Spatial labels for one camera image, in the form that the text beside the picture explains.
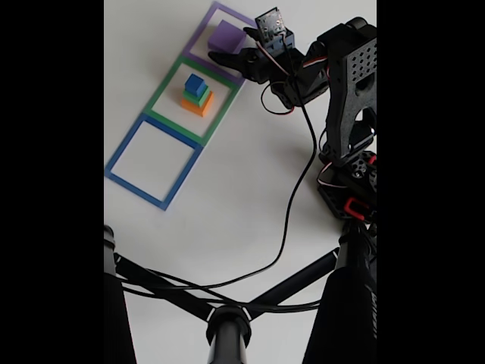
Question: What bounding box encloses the purple square block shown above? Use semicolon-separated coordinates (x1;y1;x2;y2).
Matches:
207;20;247;55

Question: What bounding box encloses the small blue cube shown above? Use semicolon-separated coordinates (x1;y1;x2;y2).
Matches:
185;74;208;96

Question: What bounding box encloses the green square block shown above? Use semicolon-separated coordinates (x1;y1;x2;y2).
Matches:
183;89;211;108

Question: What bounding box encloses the orange square block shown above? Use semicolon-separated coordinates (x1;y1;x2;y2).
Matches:
180;91;215;119

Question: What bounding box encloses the purple tape square outline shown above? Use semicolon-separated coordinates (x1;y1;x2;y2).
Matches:
181;1;262;85

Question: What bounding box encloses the green tape square outline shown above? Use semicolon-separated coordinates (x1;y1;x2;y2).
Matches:
142;55;239;147

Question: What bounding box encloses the red clamp piece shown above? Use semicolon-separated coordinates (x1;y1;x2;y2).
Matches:
343;196;371;218

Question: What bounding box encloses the blue tape square outline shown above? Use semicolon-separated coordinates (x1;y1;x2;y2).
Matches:
104;112;202;212

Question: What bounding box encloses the black tripod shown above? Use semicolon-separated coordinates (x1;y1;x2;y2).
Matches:
104;224;377;364

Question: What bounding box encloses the camera circuit board blue mount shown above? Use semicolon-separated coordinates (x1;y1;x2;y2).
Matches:
254;6;296;58

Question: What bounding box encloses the red white black servo cable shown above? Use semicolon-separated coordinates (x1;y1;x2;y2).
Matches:
255;39;329;115

